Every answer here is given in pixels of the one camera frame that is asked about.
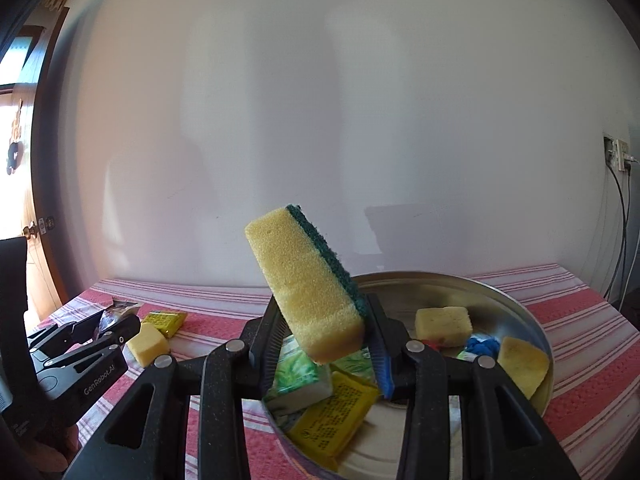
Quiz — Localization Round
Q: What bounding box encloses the yellow sponge piece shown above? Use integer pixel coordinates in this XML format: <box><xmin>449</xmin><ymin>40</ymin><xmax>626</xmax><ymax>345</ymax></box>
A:
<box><xmin>498</xmin><ymin>336</ymin><xmax>550</xmax><ymax>400</ymax></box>

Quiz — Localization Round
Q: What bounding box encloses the blue wrapper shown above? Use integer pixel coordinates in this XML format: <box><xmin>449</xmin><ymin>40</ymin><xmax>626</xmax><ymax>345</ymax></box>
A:
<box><xmin>464</xmin><ymin>337</ymin><xmax>500</xmax><ymax>359</ymax></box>

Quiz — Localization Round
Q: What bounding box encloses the speckled yellow sponge cube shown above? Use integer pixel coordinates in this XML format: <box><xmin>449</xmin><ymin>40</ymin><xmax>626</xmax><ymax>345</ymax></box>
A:
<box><xmin>414</xmin><ymin>306</ymin><xmax>473</xmax><ymax>348</ymax></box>

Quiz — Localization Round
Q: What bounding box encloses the small green tissue pack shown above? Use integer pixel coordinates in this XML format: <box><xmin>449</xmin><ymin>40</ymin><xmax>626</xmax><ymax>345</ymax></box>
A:
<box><xmin>330</xmin><ymin>348</ymin><xmax>378</xmax><ymax>386</ymax></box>

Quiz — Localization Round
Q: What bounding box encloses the large green tissue pack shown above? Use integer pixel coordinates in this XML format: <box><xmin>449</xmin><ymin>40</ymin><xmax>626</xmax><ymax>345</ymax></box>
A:
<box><xmin>264</xmin><ymin>335</ymin><xmax>333</xmax><ymax>415</ymax></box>

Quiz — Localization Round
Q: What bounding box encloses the round metal cookie tin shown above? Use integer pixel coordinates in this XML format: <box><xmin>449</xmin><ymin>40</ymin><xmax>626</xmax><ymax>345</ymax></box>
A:
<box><xmin>260</xmin><ymin>271</ymin><xmax>554</xmax><ymax>480</ymax></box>

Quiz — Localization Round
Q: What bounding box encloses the yellow tissue pack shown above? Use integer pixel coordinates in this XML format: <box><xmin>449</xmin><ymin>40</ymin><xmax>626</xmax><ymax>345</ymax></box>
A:
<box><xmin>285</xmin><ymin>370</ymin><xmax>378</xmax><ymax>471</ymax></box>
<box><xmin>142</xmin><ymin>311</ymin><xmax>188</xmax><ymax>339</ymax></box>

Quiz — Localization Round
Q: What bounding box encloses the yellow green scouring sponge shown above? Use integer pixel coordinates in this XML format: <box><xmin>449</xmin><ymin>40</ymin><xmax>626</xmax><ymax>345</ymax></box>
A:
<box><xmin>244</xmin><ymin>204</ymin><xmax>368</xmax><ymax>364</ymax></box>

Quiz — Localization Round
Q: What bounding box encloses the small yellow sponge block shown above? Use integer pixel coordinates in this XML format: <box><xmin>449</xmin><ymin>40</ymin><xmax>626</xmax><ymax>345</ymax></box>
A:
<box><xmin>127</xmin><ymin>323</ymin><xmax>170</xmax><ymax>367</ymax></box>

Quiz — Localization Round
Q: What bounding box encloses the red white striped cloth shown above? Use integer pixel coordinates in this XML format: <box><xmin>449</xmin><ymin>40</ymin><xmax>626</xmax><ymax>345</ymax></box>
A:
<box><xmin>46</xmin><ymin>263</ymin><xmax>639</xmax><ymax>479</ymax></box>

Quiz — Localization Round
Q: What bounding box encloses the wooden door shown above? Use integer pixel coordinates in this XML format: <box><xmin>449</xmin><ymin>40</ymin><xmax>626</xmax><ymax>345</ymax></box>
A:
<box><xmin>1</xmin><ymin>0</ymin><xmax>68</xmax><ymax>330</ymax></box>

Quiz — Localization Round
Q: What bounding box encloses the brass door handle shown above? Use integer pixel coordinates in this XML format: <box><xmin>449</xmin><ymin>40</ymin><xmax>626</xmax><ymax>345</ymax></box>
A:
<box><xmin>22</xmin><ymin>216</ymin><xmax>55</xmax><ymax>238</ymax></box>

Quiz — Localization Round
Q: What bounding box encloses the black power cable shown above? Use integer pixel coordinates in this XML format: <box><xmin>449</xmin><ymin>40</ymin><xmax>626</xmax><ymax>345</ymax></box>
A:
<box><xmin>602</xmin><ymin>161</ymin><xmax>630</xmax><ymax>304</ymax></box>

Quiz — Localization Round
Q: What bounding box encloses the white cable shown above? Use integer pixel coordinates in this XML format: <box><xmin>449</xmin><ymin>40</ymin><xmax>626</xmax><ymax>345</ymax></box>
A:
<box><xmin>617</xmin><ymin>156</ymin><xmax>640</xmax><ymax>313</ymax></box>

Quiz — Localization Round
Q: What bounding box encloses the wall power socket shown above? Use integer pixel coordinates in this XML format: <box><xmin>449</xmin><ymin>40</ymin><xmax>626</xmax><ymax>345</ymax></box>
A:
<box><xmin>603</xmin><ymin>134</ymin><xmax>636</xmax><ymax>172</ymax></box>

